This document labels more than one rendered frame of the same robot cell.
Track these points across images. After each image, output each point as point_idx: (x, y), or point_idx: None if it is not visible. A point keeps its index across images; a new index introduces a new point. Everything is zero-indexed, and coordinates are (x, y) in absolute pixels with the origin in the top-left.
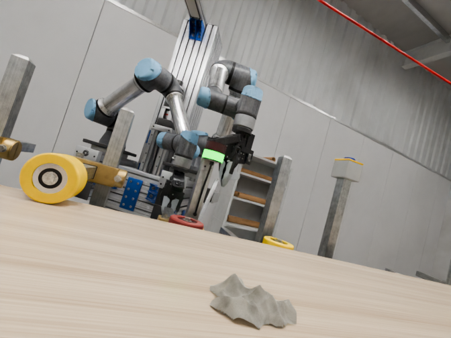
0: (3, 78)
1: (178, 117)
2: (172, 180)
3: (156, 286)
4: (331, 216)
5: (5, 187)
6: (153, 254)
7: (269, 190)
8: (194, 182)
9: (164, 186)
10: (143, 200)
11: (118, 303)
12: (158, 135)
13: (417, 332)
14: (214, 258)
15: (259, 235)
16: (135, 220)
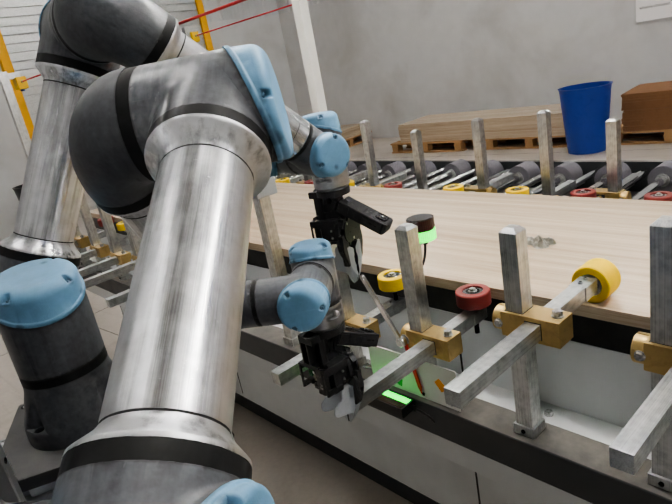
0: None
1: None
2: (365, 337)
3: (569, 249)
4: (276, 246)
5: (627, 310)
6: (555, 260)
7: (333, 249)
8: (417, 281)
9: (327, 389)
10: None
11: (586, 246)
12: (322, 297)
13: (470, 234)
14: None
15: (348, 302)
16: (535, 285)
